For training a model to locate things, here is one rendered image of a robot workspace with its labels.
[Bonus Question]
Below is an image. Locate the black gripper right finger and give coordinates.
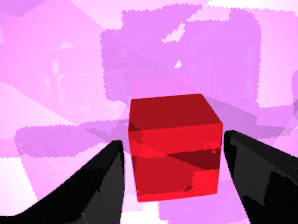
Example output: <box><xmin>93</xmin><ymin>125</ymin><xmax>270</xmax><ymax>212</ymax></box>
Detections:
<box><xmin>223</xmin><ymin>129</ymin><xmax>298</xmax><ymax>224</ymax></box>

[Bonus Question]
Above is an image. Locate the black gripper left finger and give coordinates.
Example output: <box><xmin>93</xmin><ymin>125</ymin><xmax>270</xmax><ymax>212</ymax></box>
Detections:
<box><xmin>0</xmin><ymin>140</ymin><xmax>125</xmax><ymax>224</ymax></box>

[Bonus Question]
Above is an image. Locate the red cube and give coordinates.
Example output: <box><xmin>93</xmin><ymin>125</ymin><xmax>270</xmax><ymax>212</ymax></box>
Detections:
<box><xmin>128</xmin><ymin>93</ymin><xmax>223</xmax><ymax>202</ymax></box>

